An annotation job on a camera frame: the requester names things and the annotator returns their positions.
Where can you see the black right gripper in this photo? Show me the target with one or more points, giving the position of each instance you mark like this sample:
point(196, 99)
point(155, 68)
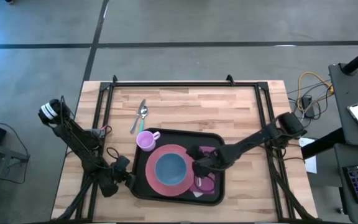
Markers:
point(217, 160)

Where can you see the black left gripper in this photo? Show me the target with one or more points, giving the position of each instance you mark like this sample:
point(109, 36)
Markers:
point(118, 175)

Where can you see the silver fork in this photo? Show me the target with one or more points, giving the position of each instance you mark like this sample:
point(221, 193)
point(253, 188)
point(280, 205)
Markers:
point(199, 182)

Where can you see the pink round plate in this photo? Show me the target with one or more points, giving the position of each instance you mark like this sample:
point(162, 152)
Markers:
point(151, 180)

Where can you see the magenta napkin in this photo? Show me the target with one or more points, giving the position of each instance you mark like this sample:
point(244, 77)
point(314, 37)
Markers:
point(210, 149)

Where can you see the blue bowl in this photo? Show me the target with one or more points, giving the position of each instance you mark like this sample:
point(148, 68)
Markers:
point(170, 169)

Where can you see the pink mug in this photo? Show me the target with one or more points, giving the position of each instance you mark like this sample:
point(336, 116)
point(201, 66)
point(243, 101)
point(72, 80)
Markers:
point(145, 141)

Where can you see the black plastic tray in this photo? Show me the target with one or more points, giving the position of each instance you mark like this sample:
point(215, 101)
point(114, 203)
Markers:
point(172, 137)

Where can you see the silver knife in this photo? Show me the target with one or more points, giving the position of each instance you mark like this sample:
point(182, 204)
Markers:
point(137, 119)

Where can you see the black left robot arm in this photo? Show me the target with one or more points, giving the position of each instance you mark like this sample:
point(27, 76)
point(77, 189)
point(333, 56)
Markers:
point(79, 146)

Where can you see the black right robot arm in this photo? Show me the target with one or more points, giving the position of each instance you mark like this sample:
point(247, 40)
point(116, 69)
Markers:
point(259, 138)

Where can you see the white paper sheet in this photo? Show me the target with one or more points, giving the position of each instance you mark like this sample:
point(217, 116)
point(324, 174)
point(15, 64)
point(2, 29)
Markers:
point(310, 163)

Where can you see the black power adapter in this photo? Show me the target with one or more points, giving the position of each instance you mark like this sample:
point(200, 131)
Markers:
point(308, 105)

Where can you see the grey metal side table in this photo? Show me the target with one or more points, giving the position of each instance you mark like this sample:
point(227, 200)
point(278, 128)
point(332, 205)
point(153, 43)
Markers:
point(2, 152)

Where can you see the black keyboard desk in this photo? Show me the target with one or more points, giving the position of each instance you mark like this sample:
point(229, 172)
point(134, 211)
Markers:
point(346, 211)

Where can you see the black side desk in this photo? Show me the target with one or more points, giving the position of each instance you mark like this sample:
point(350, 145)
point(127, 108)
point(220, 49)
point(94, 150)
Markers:
point(350, 93)

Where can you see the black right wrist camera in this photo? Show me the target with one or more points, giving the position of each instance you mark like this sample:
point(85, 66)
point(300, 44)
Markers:
point(195, 151)

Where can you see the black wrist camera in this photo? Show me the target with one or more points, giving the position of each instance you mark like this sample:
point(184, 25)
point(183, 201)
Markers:
point(122, 161)
point(195, 151)

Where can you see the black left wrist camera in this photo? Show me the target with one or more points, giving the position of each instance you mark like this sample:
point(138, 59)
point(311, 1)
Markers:
point(122, 161)

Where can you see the black metal table frame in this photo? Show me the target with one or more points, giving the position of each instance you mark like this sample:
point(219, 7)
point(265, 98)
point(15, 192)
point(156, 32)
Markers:
point(182, 84)

